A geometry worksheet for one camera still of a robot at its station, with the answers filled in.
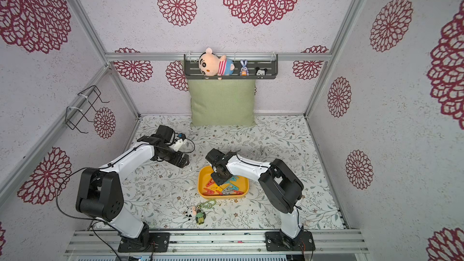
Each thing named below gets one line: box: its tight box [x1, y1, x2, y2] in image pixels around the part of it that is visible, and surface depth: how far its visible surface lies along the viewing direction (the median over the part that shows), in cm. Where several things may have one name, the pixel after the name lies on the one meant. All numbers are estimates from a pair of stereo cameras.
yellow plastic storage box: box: [197, 165, 250, 200], surface depth 89 cm
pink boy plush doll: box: [198, 47, 236, 81], surface depth 87 cm
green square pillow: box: [187, 79, 257, 127], surface depth 102 cm
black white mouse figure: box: [254, 67, 268, 77], surface depth 94 cm
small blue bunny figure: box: [239, 59, 250, 77], surface depth 93 cm
